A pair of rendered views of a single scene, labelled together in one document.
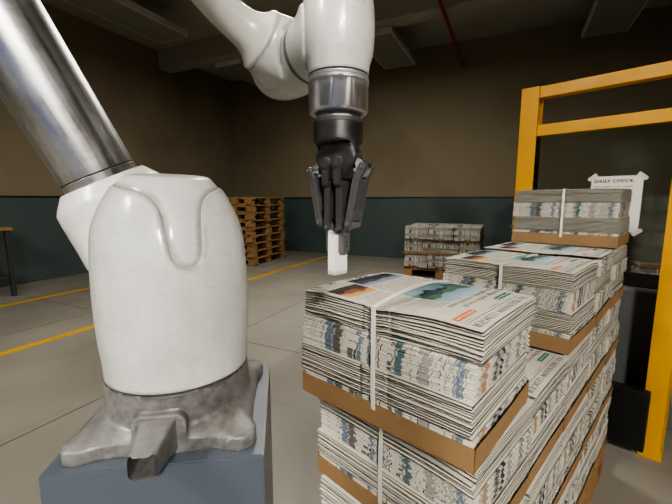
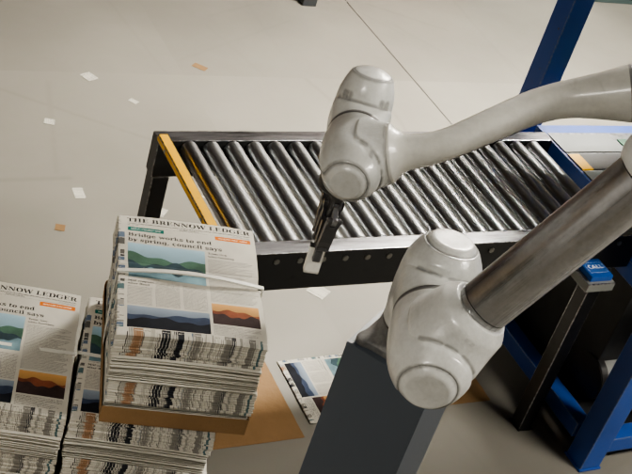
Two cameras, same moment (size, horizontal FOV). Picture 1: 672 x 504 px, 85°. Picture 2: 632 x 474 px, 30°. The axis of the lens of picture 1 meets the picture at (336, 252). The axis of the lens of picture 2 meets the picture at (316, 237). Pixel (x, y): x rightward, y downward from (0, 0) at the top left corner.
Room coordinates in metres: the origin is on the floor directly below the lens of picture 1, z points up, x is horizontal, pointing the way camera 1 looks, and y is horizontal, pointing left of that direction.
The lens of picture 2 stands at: (2.20, 0.95, 2.47)
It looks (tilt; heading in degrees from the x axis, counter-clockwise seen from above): 34 degrees down; 211
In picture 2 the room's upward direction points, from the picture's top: 18 degrees clockwise
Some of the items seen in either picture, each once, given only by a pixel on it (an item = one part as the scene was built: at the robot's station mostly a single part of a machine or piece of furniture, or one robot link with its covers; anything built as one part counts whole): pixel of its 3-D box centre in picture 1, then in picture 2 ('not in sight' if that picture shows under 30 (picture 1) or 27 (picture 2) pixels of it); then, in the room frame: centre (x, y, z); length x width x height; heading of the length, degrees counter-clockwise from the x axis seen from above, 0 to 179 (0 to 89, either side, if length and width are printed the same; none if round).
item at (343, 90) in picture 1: (338, 99); not in sight; (0.57, 0.00, 1.39); 0.09 x 0.09 x 0.06
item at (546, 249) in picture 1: (547, 248); not in sight; (1.36, -0.80, 1.06); 0.37 x 0.28 x 0.01; 46
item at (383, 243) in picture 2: not in sight; (441, 257); (-0.28, -0.12, 0.74); 1.34 x 0.05 x 0.12; 154
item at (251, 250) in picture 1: (252, 229); not in sight; (7.53, 1.71, 0.65); 1.26 x 0.86 x 1.30; 158
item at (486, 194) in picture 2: not in sight; (481, 189); (-0.63, -0.24, 0.77); 0.47 x 0.05 x 0.05; 64
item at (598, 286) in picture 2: not in sight; (591, 276); (-0.69, 0.15, 0.69); 0.10 x 0.10 x 0.03; 64
